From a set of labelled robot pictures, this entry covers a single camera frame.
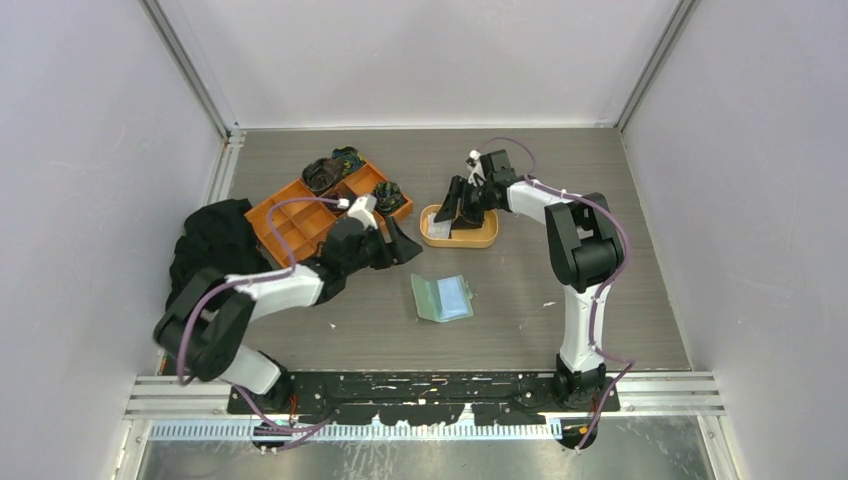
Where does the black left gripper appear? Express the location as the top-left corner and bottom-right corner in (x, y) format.
(343, 217), (421, 276)

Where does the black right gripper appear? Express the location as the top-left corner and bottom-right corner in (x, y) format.
(433, 176), (493, 231)

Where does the green card holder wallet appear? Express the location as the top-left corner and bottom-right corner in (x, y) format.
(410, 274), (474, 323)

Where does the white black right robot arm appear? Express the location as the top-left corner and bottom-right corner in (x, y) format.
(430, 150), (626, 411)

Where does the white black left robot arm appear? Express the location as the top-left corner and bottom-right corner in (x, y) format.
(153, 217), (423, 413)

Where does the yellow oval tray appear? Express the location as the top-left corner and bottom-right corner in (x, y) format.
(419, 204), (499, 249)

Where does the green patterned rolled sock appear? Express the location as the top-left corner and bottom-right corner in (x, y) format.
(371, 181), (407, 217)

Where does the dark rolled sock centre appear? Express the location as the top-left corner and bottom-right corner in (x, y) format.
(322, 183), (357, 216)

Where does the dark rolled sock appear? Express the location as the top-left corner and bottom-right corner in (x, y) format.
(322, 183), (357, 216)
(331, 146), (365, 176)
(301, 158), (344, 196)

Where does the dark rolled sock top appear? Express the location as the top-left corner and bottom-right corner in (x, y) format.
(331, 146), (365, 176)

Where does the dark rolled sock left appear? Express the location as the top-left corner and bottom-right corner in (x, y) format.
(301, 158), (344, 196)

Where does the orange wooden divider box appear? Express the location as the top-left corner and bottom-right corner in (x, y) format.
(245, 160), (389, 267)

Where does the black cloth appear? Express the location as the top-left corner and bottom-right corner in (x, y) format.
(165, 199), (272, 307)

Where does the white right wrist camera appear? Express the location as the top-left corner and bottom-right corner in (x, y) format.
(466, 150), (485, 187)

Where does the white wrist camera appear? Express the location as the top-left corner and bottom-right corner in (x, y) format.
(466, 150), (485, 187)
(337, 194), (378, 228)

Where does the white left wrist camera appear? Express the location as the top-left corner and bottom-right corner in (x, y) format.
(337, 194), (378, 228)

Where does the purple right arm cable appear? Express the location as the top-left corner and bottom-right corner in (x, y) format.
(478, 137), (637, 452)

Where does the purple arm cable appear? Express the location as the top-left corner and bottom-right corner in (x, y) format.
(478, 137), (637, 452)
(175, 195), (342, 387)

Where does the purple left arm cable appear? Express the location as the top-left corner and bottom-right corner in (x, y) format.
(175, 195), (342, 387)

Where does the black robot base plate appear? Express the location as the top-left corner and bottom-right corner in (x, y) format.
(226, 371), (620, 426)

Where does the aluminium frame rail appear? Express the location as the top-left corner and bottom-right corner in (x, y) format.
(124, 372), (726, 449)

